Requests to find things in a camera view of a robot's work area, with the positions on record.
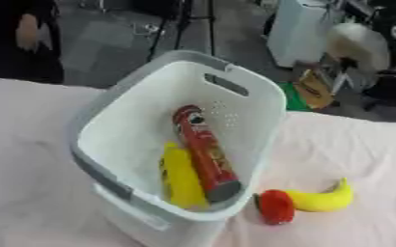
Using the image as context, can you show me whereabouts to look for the tan cardboard box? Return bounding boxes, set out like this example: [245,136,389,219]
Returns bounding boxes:
[294,69,337,110]

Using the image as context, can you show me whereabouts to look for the red cylindrical chips can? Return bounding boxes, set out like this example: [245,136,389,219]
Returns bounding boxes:
[171,104,244,204]

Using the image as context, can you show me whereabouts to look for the yellow bottle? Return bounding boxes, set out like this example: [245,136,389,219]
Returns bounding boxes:
[158,141,212,210]

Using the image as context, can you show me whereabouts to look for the white plastic laundry basket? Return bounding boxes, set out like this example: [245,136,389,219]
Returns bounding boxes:
[66,49,290,247]

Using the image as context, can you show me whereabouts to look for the black tripod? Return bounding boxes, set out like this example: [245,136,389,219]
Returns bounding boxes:
[145,0,218,63]

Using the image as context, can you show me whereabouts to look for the green bag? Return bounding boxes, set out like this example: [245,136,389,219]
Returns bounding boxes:
[277,82,313,113]

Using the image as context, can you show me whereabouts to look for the red toy fruit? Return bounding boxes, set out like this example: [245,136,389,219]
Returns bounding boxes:
[252,189,297,226]

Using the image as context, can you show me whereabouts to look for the white cabinet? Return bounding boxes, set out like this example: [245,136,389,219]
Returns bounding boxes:
[266,0,351,69]

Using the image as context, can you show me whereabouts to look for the yellow toy banana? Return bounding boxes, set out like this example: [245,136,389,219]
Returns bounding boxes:
[284,177,355,213]

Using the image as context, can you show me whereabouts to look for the white office chair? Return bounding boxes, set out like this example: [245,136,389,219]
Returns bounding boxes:
[325,22,393,95]

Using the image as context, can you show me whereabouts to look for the person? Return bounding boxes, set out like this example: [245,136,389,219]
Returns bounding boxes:
[0,0,67,85]

